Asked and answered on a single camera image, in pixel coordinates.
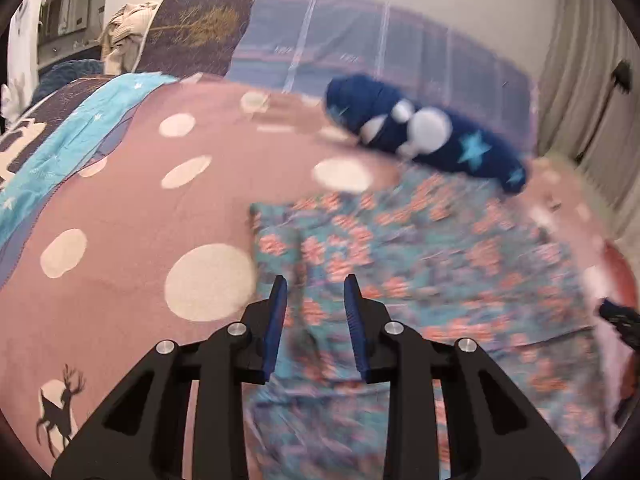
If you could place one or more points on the dark tree print pillow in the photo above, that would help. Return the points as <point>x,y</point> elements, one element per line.
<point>195,30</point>

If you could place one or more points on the beige crumpled cloth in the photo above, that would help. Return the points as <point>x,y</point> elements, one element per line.
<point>125,30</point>

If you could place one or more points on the pink polka dot blanket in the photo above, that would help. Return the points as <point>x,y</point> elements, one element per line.
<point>150,200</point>

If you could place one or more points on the black curtain holder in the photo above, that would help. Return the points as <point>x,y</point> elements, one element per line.
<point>622,74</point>

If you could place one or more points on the white printed door curtain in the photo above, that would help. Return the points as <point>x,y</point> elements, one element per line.
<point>22,50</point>

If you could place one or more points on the purple plaid pillow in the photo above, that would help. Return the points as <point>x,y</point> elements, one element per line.
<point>350,45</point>

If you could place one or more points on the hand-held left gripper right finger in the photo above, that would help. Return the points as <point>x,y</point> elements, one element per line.
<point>356,320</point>

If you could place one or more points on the teal floral garment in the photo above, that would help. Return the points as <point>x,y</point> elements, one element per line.
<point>450,280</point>

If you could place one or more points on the navy and turquoise quilt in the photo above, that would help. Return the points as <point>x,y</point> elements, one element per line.
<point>55,145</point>

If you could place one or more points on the navy star print garment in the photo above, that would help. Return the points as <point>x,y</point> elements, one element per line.
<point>465,145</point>

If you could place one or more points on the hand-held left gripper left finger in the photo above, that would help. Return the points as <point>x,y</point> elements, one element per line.
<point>274,320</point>

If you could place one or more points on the beige curtain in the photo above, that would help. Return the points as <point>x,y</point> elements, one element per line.
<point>580,85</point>

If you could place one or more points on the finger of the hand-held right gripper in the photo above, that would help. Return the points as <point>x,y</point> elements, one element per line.
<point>622,322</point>

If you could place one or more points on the blue knit blanket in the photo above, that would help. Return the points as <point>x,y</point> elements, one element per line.
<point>70,75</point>

